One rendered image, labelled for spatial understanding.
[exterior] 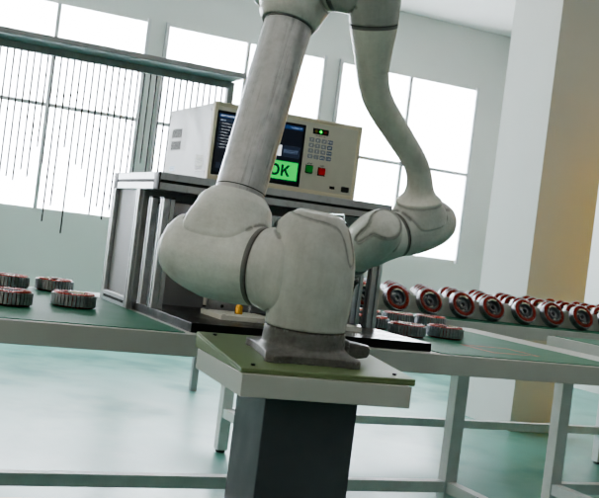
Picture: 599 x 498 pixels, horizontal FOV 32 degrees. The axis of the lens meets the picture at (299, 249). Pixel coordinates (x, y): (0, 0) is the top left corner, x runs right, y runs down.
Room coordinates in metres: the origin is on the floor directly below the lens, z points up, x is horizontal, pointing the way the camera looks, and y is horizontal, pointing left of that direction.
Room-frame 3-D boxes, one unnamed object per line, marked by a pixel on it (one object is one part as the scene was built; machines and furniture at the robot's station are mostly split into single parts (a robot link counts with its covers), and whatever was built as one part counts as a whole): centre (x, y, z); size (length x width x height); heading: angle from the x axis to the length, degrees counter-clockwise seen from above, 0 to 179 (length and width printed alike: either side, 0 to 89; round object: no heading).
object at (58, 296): (2.64, 0.55, 0.77); 0.11 x 0.11 x 0.04
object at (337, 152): (3.01, 0.15, 1.22); 0.44 x 0.39 x 0.20; 115
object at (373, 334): (2.73, 0.03, 0.76); 0.64 x 0.47 x 0.02; 115
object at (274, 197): (3.01, 0.16, 1.09); 0.68 x 0.44 x 0.05; 115
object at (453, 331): (3.16, -0.46, 0.77); 0.11 x 0.11 x 0.04
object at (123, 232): (2.94, 0.49, 0.91); 0.28 x 0.03 x 0.32; 25
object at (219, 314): (2.66, 0.13, 0.78); 0.15 x 0.15 x 0.01; 25
